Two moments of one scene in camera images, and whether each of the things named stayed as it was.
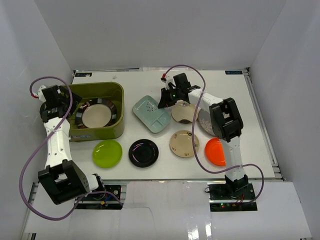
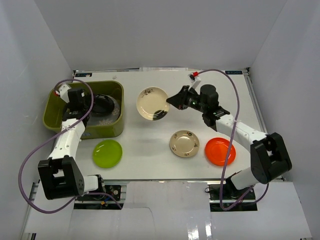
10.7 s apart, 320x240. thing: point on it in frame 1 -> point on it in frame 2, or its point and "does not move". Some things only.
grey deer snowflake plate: x=205 y=120 -> x=108 y=119
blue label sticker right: x=233 y=72 does not move
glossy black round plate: x=143 y=153 -> x=103 y=105
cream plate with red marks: x=181 y=143 does not move
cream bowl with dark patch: x=185 y=113 -> x=151 y=104
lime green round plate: x=107 y=153 does not move
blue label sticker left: x=83 y=74 does not move
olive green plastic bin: x=100 y=114 does not move
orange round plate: x=214 y=151 does not move
